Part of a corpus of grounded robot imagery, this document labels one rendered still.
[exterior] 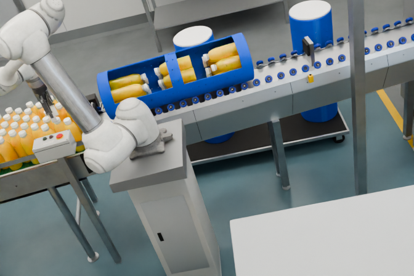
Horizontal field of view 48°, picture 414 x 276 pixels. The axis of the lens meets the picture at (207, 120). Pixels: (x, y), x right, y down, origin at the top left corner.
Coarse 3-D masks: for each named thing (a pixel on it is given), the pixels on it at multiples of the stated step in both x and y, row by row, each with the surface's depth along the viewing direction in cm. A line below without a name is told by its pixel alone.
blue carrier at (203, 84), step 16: (192, 48) 275; (208, 48) 281; (240, 48) 261; (144, 64) 278; (160, 64) 282; (176, 64) 261; (192, 64) 286; (176, 80) 260; (208, 80) 263; (224, 80) 265; (240, 80) 268; (144, 96) 261; (160, 96) 263; (176, 96) 266; (192, 96) 272; (112, 112) 264
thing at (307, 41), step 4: (304, 40) 277; (308, 40) 275; (304, 44) 276; (308, 44) 272; (312, 44) 272; (304, 48) 279; (308, 48) 273; (312, 48) 273; (308, 52) 275; (312, 52) 275; (308, 56) 282; (312, 56) 276; (308, 60) 285; (312, 60) 278; (312, 64) 280
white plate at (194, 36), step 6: (186, 30) 332; (192, 30) 330; (198, 30) 328; (204, 30) 326; (210, 30) 324; (174, 36) 328; (180, 36) 326; (186, 36) 324; (192, 36) 322; (198, 36) 320; (204, 36) 318; (210, 36) 318; (174, 42) 321; (180, 42) 320; (186, 42) 318; (192, 42) 316; (198, 42) 314
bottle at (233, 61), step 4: (232, 56) 267; (236, 56) 266; (220, 60) 266; (224, 60) 266; (228, 60) 265; (232, 60) 265; (236, 60) 265; (216, 64) 267; (220, 64) 265; (224, 64) 265; (228, 64) 265; (232, 64) 265; (236, 64) 266; (240, 64) 266; (216, 68) 267; (220, 68) 266; (224, 68) 266; (228, 68) 267; (232, 68) 268
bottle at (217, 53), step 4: (228, 44) 267; (232, 44) 266; (216, 48) 267; (220, 48) 266; (224, 48) 266; (228, 48) 266; (232, 48) 266; (236, 48) 266; (208, 52) 268; (212, 52) 266; (216, 52) 266; (220, 52) 266; (224, 52) 266; (228, 52) 266; (232, 52) 266; (236, 52) 267; (208, 56) 268; (212, 56) 266; (216, 56) 266; (220, 56) 266; (224, 56) 267; (228, 56) 268
